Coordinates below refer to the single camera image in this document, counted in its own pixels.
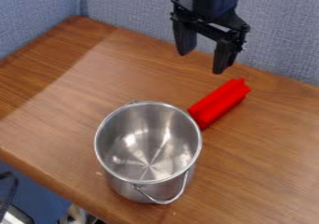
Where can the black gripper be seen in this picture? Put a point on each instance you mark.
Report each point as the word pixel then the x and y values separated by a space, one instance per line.
pixel 211 18

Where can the red rectangular block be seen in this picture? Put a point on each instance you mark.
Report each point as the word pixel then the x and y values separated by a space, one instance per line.
pixel 211 107

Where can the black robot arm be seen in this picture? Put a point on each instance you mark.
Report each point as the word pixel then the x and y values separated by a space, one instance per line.
pixel 213 19

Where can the grey box under table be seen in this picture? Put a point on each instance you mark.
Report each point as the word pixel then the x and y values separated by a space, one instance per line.
pixel 17 216

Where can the metal pot with handle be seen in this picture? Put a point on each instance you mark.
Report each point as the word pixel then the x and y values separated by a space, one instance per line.
pixel 147 145

